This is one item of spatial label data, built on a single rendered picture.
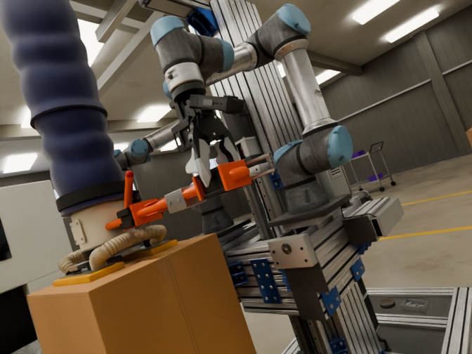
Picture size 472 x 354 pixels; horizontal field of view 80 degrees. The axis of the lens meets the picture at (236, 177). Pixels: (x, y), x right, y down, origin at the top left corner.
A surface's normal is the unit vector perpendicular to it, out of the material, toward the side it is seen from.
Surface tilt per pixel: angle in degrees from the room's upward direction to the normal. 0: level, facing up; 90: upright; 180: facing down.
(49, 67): 73
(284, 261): 90
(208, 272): 90
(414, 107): 90
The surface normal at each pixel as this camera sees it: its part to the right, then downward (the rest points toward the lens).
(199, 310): 0.70, -0.29
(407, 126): -0.66, 0.18
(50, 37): 0.30, -0.49
